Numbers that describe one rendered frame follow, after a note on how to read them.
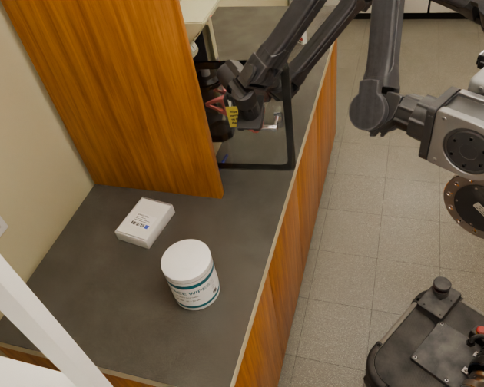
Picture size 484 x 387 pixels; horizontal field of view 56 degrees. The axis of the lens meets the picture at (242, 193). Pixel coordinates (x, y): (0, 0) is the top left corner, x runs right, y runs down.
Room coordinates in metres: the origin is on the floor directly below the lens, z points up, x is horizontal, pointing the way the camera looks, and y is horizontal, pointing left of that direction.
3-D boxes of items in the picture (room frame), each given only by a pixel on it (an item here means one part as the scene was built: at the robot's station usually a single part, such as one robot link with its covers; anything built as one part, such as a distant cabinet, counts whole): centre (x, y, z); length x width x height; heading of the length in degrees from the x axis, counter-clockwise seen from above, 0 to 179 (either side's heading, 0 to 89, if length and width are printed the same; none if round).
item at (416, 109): (0.66, -0.36, 1.45); 0.09 x 0.08 x 0.12; 125
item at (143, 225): (1.00, 0.32, 0.96); 0.16 x 0.12 x 0.04; 147
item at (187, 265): (0.72, 0.17, 1.02); 0.13 x 0.13 x 0.15
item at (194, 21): (1.29, 0.00, 1.46); 0.32 x 0.12 x 0.10; 156
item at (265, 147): (1.12, -0.04, 1.19); 0.30 x 0.01 x 0.40; 71
